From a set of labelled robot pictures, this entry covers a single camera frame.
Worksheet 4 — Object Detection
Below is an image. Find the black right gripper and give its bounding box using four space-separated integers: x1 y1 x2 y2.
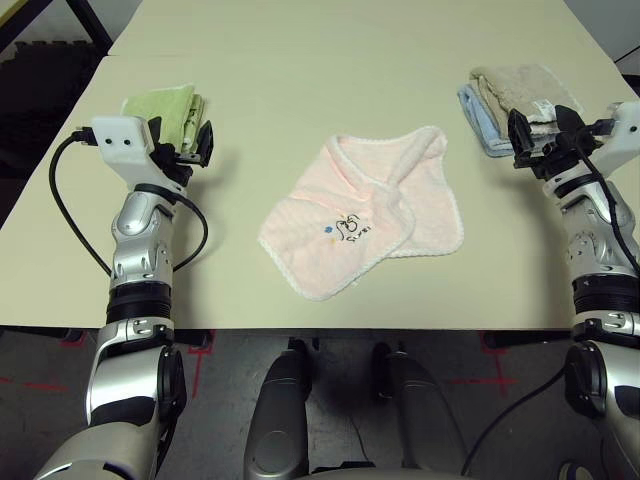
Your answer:
507 104 605 181

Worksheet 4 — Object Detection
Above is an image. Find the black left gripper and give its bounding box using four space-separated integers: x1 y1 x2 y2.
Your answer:
148 116 217 189

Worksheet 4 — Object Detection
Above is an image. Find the pink towel with duck embroidery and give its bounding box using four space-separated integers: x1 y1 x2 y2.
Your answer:
258 125 465 303

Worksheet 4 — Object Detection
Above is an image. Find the folded green towel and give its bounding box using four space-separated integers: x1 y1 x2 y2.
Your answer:
121 82 211 156

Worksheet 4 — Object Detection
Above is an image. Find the folded beige towel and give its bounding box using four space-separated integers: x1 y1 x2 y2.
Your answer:
468 63 586 139

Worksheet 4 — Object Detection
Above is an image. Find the folded light blue towel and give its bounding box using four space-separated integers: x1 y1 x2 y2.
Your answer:
457 82 516 160

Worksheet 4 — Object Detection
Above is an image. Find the silver left robot leg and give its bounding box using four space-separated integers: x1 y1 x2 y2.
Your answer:
243 343 312 480

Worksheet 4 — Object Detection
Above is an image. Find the silver robot leg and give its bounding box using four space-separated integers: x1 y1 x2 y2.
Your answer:
382 347 470 472
243 343 312 480

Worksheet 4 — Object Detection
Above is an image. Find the silver right robot leg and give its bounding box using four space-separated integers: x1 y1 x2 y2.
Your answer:
382 347 470 472

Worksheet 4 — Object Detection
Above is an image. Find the white sneaker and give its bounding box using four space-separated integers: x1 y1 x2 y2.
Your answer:
557 459 587 480

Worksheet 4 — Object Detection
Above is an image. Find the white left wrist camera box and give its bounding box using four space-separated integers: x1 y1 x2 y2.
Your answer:
91 115 152 177

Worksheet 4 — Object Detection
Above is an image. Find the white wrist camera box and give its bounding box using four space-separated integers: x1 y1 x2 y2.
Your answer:
91 115 152 177
595 101 640 174

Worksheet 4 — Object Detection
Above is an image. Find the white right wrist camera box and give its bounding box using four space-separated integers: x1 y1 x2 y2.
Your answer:
595 101 640 174

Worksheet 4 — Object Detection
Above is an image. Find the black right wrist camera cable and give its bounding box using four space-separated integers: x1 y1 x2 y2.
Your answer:
459 118 640 477

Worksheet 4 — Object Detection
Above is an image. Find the black metal rack frame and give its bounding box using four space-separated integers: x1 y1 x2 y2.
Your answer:
0 0 132 57

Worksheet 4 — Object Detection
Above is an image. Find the thin black floor cable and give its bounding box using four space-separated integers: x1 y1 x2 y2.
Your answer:
348 413 372 467

